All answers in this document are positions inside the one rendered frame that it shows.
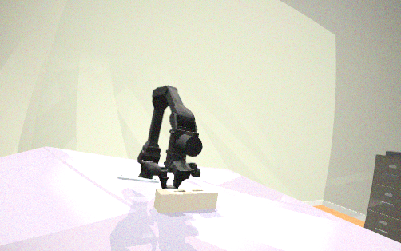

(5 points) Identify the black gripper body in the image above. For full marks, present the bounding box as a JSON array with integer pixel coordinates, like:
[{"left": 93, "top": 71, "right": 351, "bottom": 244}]
[{"left": 143, "top": 149, "right": 201, "bottom": 177}]

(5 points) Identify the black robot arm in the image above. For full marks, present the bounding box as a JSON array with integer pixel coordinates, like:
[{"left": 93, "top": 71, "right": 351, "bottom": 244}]
[{"left": 137, "top": 85, "right": 203, "bottom": 180}]

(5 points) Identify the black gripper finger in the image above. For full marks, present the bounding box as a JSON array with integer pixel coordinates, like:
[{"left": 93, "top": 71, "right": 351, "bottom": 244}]
[
  {"left": 173, "top": 177, "right": 185, "bottom": 189},
  {"left": 158, "top": 176, "right": 169, "bottom": 189}
]

